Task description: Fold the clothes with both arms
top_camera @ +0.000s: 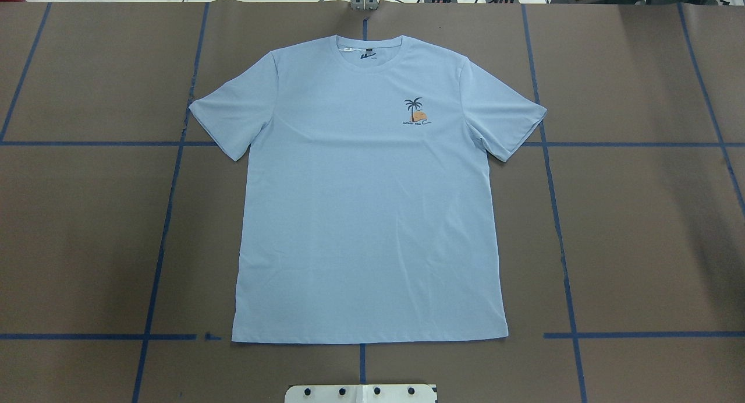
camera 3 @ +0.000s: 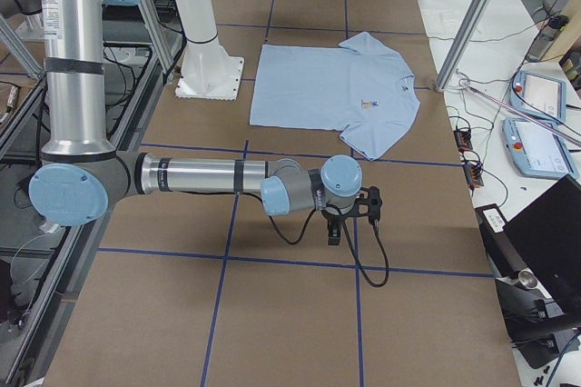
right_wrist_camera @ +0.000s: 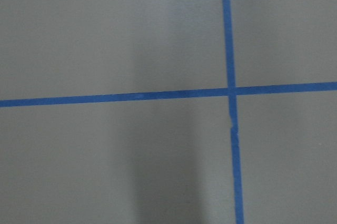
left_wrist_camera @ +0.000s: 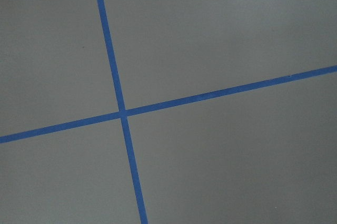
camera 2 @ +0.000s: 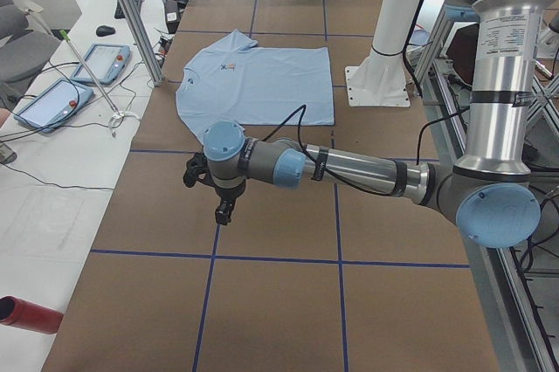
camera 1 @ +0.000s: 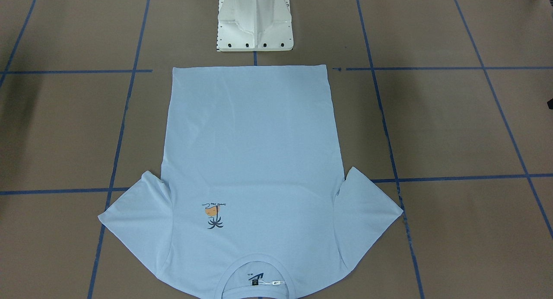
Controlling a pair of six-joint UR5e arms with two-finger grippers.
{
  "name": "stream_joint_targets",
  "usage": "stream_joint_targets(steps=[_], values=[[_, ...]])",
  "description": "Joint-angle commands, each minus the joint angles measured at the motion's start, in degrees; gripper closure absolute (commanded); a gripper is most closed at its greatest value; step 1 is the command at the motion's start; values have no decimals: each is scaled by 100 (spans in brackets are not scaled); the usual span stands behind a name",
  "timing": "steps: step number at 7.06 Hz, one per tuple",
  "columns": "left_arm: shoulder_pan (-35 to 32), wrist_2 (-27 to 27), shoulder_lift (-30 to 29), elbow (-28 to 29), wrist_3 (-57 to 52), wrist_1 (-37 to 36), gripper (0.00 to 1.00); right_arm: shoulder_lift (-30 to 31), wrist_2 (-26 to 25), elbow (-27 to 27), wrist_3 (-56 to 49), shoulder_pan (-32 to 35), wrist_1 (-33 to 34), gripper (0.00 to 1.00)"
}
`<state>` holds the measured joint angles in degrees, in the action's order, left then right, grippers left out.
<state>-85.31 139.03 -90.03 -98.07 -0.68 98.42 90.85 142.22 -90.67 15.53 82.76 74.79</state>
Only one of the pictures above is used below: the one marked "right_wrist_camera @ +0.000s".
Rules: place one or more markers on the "blue tape line lengthwise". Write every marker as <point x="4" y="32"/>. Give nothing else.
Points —
<point x="231" y="86"/>

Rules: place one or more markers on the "blue tape line crosswise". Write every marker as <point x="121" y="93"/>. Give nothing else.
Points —
<point x="176" y="94"/>

